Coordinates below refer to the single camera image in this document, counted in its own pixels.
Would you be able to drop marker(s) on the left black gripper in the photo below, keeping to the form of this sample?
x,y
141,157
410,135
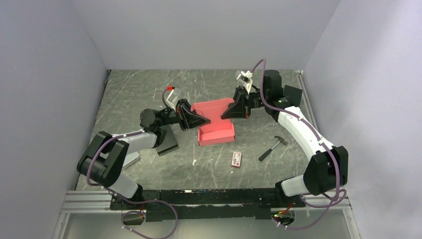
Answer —
x,y
189,118

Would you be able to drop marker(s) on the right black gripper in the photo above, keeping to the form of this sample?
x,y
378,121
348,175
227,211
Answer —
x,y
241,108

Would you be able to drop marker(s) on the red cardboard paper box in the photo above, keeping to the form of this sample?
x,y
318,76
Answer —
x,y
218,130

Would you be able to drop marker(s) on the small red white box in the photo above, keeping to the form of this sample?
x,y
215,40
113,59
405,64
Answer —
x,y
236,159

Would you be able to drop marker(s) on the black box near left arm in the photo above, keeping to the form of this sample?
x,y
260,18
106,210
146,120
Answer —
x,y
169,144

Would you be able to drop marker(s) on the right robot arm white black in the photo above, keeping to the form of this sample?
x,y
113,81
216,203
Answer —
x,y
327,166

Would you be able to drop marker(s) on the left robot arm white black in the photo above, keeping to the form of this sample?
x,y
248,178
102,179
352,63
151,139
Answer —
x,y
102,162

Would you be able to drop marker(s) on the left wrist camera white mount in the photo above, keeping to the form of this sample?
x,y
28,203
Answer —
x,y
172,97

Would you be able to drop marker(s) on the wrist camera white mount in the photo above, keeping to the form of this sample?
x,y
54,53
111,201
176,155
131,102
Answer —
x,y
172,97
245,78

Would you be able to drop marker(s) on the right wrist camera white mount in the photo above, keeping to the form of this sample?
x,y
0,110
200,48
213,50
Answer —
x,y
245,78

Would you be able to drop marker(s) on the hammer with black handle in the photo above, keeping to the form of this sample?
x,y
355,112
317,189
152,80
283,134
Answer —
x,y
280,140

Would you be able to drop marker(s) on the black box near right wall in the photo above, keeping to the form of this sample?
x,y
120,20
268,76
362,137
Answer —
x,y
293,95

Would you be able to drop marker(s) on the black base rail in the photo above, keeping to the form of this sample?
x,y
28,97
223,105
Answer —
x,y
258,203

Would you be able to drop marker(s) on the aluminium frame rail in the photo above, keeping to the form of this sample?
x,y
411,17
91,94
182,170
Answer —
x,y
88,202

